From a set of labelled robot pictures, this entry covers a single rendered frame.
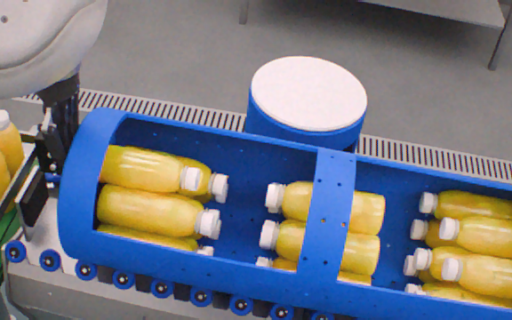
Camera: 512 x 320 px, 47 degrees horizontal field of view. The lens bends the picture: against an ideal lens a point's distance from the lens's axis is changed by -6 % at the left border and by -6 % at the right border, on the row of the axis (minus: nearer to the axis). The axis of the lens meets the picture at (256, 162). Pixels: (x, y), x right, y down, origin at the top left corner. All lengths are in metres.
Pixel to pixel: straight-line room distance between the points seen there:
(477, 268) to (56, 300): 0.81
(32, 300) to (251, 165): 0.52
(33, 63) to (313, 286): 0.79
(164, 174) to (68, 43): 0.78
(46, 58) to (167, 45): 3.15
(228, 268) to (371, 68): 2.57
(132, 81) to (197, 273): 2.22
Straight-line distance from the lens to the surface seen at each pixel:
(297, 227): 1.05
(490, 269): 1.10
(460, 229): 1.14
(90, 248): 1.07
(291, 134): 1.40
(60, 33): 0.29
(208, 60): 3.33
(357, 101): 1.49
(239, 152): 1.20
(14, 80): 0.29
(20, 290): 1.32
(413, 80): 3.48
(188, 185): 1.07
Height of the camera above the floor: 1.94
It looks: 44 degrees down
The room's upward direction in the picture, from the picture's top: 8 degrees clockwise
